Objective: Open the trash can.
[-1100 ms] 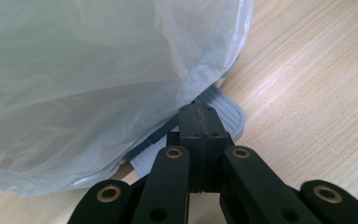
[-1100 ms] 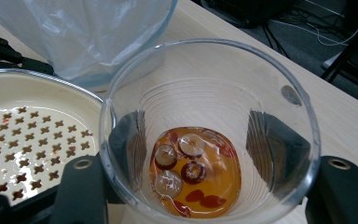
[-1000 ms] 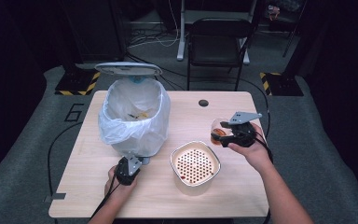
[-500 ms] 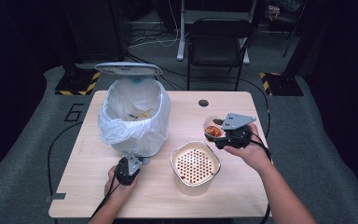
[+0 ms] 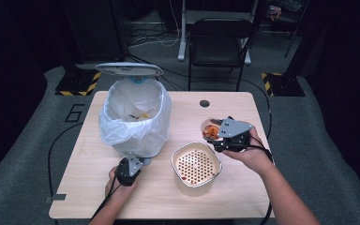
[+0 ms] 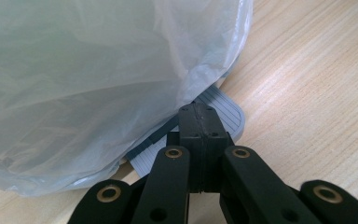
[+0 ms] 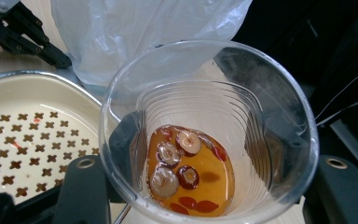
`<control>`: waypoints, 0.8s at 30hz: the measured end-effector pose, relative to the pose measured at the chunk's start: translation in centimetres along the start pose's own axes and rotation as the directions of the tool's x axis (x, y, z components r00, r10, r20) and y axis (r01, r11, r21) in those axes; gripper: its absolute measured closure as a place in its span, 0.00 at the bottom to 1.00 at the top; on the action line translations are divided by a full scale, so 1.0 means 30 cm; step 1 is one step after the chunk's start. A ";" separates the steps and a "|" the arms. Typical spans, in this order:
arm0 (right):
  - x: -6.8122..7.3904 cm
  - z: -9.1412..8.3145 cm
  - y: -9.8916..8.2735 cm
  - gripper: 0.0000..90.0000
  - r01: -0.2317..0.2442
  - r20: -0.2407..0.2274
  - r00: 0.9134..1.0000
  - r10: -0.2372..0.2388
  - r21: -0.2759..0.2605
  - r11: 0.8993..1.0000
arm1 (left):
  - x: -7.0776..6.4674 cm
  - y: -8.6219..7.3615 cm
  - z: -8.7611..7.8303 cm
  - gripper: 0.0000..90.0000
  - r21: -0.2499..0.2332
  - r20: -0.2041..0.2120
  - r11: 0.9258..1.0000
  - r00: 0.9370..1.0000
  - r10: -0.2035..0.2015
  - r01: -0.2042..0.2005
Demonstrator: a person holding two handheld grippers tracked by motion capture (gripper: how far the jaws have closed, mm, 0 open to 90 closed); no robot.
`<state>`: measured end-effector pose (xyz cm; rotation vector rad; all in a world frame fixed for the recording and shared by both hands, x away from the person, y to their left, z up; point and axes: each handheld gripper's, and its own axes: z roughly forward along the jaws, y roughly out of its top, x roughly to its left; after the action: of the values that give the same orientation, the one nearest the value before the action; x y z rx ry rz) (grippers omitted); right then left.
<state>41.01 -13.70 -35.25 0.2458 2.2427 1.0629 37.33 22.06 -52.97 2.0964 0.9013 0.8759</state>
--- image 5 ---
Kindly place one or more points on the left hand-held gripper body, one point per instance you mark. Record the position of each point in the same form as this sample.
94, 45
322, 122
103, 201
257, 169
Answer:
131, 170

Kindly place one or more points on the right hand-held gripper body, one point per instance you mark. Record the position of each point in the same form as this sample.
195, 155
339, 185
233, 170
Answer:
234, 131

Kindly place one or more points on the small clear cup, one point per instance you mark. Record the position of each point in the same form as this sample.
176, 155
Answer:
208, 128

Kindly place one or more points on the orange food scrap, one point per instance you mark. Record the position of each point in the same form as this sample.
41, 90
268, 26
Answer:
212, 131

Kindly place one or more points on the white perforated strainer basket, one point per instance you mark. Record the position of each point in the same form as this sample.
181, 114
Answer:
196, 165

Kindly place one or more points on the white plastic trash bag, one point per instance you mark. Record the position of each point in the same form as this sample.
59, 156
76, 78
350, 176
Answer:
131, 134

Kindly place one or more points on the yellow scraps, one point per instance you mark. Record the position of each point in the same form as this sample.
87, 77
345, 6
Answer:
140, 116

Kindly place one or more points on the grey pedal trash can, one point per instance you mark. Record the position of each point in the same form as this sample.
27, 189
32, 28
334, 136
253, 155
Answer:
128, 68

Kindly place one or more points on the person's left hand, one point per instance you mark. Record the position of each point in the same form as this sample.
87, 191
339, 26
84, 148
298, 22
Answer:
115, 190

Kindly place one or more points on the person's right hand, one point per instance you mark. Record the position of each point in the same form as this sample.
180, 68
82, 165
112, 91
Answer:
253, 156

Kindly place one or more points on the black folding chair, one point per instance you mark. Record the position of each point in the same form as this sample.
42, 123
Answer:
218, 43

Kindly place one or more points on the grey floor tape strip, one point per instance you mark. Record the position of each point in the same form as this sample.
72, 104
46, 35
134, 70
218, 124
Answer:
56, 197

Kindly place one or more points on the striped black base plate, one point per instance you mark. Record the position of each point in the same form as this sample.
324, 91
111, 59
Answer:
282, 84
78, 82

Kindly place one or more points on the white metal desk frame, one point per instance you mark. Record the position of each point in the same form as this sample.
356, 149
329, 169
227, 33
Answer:
182, 34

